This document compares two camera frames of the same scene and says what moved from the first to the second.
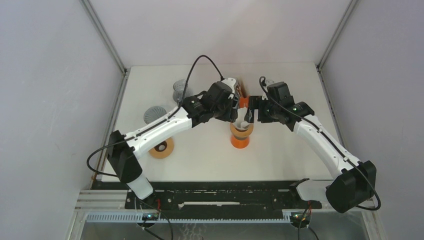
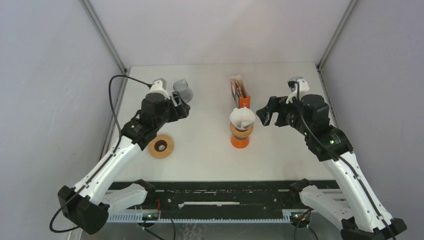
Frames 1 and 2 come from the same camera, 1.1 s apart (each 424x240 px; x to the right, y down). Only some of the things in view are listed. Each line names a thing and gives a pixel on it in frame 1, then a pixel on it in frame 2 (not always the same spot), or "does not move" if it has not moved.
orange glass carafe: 239,143 does not move
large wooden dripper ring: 163,150 does not move
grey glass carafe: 178,90 does not move
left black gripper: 231,114 to 179,112
